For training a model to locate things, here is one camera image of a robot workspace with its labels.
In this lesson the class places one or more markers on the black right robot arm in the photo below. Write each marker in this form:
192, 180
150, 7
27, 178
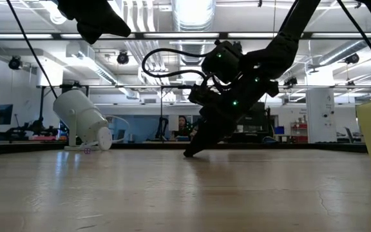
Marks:
288, 42

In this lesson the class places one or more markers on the white pillar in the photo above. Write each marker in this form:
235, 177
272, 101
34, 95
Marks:
320, 116

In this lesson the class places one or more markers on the black background robot equipment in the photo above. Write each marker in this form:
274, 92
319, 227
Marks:
27, 130

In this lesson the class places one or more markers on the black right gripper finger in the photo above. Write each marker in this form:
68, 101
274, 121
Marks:
209, 137

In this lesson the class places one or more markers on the black background robot arm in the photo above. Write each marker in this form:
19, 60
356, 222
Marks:
162, 127

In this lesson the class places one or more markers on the white spotlight lamp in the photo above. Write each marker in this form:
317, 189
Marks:
79, 112

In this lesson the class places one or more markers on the small purple translucent die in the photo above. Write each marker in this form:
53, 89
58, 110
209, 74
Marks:
87, 150

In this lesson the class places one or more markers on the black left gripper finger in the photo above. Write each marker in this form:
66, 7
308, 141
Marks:
82, 19
108, 19

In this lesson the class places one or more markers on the red shelf rack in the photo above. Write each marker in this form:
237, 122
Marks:
298, 138

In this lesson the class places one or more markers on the blue background screen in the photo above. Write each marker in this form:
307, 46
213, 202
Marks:
279, 130

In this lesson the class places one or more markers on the person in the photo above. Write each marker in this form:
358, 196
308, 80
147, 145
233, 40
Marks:
182, 124

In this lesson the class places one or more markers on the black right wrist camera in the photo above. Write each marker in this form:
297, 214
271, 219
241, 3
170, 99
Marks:
222, 61

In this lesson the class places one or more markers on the grey office chair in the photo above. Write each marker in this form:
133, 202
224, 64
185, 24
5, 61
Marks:
349, 135

